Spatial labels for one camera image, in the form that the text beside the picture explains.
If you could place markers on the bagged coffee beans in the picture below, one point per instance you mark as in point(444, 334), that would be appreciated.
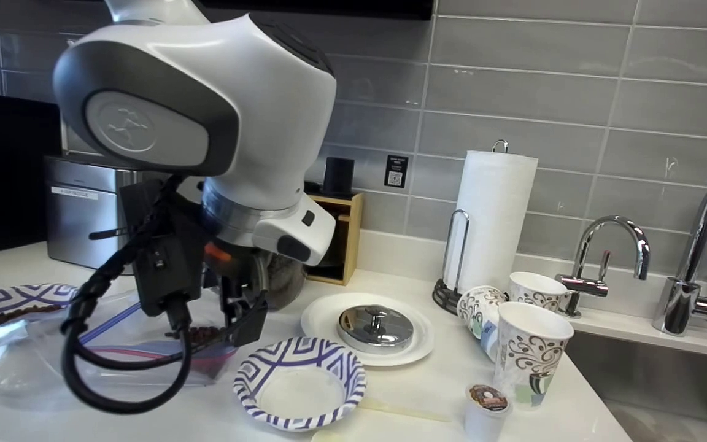
point(208, 334)

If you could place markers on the coffee pod capsule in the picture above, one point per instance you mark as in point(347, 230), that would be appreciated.
point(487, 407)

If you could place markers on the steel sink basin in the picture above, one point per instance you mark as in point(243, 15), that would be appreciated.
point(664, 394)

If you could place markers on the white paper towel roll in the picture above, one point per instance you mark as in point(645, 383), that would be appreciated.
point(491, 222)

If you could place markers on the blue patterned paper plate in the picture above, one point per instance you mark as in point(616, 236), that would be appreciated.
point(288, 360)
point(10, 301)

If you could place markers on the clear zip bag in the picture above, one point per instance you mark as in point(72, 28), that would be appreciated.
point(34, 360)

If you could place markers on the small chrome faucet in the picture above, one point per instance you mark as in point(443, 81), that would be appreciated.
point(614, 222)

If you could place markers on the metal paper towel holder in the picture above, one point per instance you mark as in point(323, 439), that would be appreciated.
point(449, 297)

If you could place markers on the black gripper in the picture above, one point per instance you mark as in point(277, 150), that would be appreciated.
point(233, 278)

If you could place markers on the white ceramic plate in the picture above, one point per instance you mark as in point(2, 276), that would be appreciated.
point(319, 327)

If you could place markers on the black upright box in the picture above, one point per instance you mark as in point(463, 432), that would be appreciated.
point(337, 177)

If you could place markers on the black screen appliance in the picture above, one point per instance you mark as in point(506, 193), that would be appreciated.
point(1, 179)

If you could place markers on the tall patterned paper cup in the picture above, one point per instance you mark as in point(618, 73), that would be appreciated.
point(529, 353)

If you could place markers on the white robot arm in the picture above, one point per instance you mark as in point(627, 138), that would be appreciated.
point(231, 100)

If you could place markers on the tall chrome faucet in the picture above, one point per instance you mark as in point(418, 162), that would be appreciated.
point(681, 302)

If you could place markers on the wooden countertop organizer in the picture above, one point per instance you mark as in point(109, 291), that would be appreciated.
point(353, 236)

